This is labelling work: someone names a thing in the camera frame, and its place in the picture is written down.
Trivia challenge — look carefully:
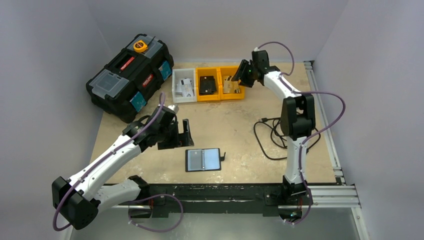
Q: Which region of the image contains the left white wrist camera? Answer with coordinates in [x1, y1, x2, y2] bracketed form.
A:
[167, 104, 179, 114]

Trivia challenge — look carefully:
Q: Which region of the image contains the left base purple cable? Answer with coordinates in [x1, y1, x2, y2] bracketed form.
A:
[127, 193, 184, 233]

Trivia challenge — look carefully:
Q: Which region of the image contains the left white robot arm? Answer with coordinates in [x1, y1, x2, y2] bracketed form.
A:
[51, 105, 194, 232]

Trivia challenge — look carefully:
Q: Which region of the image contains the silver credit cards stack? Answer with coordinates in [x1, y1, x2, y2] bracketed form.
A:
[175, 78, 194, 97]

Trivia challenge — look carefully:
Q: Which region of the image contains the gold credit cards stack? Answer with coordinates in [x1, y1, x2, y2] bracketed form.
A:
[222, 75, 241, 94]

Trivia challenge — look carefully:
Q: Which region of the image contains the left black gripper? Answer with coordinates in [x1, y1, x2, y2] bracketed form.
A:
[157, 118, 193, 150]

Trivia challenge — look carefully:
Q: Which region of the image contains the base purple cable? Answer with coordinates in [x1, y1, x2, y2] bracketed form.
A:
[282, 185, 317, 226]
[127, 193, 184, 233]

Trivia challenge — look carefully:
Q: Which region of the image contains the black plastic toolbox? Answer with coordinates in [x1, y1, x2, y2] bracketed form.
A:
[85, 33, 174, 124]

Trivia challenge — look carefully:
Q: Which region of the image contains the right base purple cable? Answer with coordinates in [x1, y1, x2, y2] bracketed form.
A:
[282, 185, 317, 226]

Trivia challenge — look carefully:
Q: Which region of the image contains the black cable on table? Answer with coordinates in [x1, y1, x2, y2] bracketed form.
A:
[253, 116, 322, 161]

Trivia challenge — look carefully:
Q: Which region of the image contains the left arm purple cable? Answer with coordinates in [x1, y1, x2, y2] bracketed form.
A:
[52, 92, 167, 232]

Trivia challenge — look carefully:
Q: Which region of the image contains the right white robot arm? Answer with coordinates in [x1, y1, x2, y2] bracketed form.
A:
[232, 49, 316, 204]

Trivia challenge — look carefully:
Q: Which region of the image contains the black leather card holder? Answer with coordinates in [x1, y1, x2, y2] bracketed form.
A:
[185, 148, 226, 172]

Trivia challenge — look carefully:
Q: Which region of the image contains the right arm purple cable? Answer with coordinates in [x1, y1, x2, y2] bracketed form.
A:
[256, 41, 347, 186]

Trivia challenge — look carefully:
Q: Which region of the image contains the yellow plastic bin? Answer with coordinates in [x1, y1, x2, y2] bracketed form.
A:
[195, 67, 222, 102]
[218, 66, 245, 100]

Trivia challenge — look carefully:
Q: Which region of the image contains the white plastic bin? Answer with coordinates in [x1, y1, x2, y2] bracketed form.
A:
[171, 68, 197, 104]

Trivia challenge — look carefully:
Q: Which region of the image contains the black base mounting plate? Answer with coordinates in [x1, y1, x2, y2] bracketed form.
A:
[124, 183, 311, 220]

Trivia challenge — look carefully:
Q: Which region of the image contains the right yellow plastic bin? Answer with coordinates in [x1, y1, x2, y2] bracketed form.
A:
[218, 66, 245, 100]

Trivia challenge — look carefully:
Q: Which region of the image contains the yellow tape measure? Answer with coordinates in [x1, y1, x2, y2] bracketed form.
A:
[133, 40, 149, 53]

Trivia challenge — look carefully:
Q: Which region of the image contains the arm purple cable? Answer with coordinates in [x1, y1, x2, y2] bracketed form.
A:
[256, 41, 347, 186]
[52, 92, 167, 232]

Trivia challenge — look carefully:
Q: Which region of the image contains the middle yellow plastic bin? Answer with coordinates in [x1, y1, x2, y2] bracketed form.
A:
[195, 67, 222, 102]

